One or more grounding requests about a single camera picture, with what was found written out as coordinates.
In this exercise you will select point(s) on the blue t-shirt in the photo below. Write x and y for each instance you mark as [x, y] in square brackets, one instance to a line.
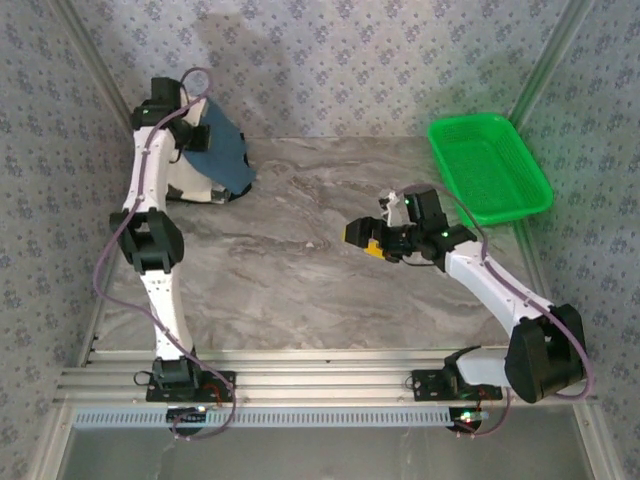
[225, 155]

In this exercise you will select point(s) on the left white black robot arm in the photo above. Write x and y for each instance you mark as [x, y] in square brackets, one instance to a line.
[150, 240]

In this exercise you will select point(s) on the folded white black t-shirt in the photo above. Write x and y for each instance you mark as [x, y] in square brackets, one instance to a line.
[192, 185]

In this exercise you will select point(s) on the green plastic basket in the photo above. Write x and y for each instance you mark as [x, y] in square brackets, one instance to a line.
[485, 165]

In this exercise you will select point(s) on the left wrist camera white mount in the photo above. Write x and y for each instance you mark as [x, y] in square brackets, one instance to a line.
[196, 111]

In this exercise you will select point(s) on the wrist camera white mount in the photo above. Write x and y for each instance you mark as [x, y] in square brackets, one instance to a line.
[196, 111]
[391, 207]

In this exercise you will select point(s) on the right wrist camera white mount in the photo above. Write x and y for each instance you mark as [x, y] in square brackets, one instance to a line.
[391, 207]

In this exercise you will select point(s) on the aluminium corner post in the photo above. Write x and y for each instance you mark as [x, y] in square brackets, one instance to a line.
[104, 75]
[553, 60]

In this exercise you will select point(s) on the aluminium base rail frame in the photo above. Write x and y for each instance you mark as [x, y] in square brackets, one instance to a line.
[325, 375]

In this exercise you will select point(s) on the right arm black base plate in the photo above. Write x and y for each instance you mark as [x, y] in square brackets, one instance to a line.
[427, 385]

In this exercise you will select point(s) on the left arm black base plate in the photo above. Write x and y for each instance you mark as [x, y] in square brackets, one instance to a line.
[220, 387]

